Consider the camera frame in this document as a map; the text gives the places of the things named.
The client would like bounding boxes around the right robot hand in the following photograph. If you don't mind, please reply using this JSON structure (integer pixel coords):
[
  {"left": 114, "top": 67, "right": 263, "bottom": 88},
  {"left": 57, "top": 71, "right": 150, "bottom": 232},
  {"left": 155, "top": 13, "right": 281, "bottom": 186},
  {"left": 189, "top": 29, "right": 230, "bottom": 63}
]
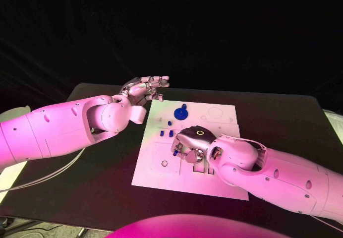
[{"left": 170, "top": 125, "right": 218, "bottom": 164}]

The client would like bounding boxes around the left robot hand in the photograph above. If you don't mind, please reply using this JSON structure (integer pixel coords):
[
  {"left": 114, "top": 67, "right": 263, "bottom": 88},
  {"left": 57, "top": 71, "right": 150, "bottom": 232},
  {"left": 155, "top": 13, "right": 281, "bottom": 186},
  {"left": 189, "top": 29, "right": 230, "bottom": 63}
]
[{"left": 119, "top": 75, "right": 172, "bottom": 107}]

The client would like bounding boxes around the white task board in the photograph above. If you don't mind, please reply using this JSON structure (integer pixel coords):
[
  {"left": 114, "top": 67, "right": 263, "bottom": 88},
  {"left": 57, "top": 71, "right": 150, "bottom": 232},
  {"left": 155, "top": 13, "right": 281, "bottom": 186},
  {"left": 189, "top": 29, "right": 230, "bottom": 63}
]
[{"left": 132, "top": 100, "right": 251, "bottom": 201}]

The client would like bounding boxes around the blue gear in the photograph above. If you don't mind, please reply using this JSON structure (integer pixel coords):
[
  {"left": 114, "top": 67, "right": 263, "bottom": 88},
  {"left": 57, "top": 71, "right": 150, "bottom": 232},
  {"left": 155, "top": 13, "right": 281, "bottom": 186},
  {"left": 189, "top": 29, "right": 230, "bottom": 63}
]
[{"left": 173, "top": 103, "right": 189, "bottom": 120}]

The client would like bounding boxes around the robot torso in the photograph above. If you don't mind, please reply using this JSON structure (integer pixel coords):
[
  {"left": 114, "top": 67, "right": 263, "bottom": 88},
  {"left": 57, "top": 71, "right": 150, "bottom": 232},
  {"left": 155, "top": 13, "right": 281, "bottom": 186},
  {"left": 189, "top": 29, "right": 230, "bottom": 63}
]
[{"left": 104, "top": 214, "right": 292, "bottom": 238}]

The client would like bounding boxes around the white cable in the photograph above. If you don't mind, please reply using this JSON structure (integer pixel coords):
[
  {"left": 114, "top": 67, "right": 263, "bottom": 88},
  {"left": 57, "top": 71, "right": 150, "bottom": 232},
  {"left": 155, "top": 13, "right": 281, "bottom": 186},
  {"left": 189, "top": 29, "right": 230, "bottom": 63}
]
[
  {"left": 0, "top": 147, "right": 87, "bottom": 192},
  {"left": 309, "top": 214, "right": 343, "bottom": 233}
]

